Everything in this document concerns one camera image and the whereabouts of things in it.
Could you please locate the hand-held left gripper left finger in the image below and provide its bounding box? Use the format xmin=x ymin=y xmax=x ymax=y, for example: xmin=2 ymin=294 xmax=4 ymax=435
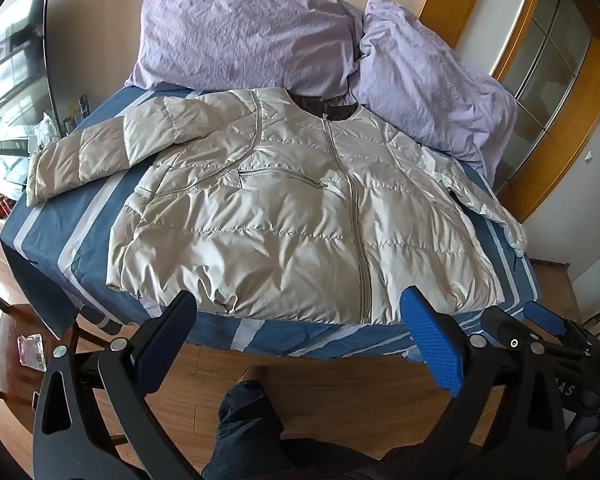
xmin=32 ymin=290 xmax=203 ymax=480

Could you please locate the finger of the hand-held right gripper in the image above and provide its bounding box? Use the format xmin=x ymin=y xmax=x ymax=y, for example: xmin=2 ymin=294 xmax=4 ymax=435
xmin=524 ymin=301 xmax=600 ymax=353
xmin=480 ymin=305 xmax=541 ymax=351

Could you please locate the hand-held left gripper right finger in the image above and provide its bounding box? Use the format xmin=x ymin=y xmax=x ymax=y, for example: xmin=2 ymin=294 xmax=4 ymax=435
xmin=400 ymin=286 xmax=566 ymax=480

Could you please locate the beige puffer jacket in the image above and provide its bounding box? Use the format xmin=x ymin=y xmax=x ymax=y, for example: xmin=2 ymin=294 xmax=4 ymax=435
xmin=27 ymin=87 xmax=528 ymax=326

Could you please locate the person's leg in dark pants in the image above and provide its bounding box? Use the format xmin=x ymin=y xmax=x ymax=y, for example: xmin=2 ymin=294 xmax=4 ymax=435
xmin=202 ymin=365 xmax=431 ymax=480

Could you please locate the clear plastic packet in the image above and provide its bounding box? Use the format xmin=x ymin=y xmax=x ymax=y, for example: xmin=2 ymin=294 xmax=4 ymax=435
xmin=17 ymin=334 xmax=47 ymax=372

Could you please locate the blue striped bed sheet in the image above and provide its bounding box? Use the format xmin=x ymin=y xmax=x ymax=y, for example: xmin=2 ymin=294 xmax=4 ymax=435
xmin=0 ymin=82 xmax=541 ymax=361

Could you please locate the round wooden table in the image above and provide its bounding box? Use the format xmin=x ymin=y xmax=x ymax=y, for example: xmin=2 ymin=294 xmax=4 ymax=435
xmin=0 ymin=305 xmax=131 ymax=466

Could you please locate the group of small bottles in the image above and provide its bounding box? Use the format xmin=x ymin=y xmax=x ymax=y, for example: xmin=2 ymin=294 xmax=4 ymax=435
xmin=62 ymin=94 xmax=92 ymax=136

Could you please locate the lavender pillow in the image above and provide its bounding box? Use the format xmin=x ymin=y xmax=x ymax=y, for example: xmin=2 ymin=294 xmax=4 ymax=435
xmin=350 ymin=0 xmax=518 ymax=181
xmin=126 ymin=0 xmax=366 ymax=101

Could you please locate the wall mirror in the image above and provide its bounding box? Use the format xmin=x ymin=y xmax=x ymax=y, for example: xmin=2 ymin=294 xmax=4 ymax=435
xmin=0 ymin=0 xmax=61 ymax=141

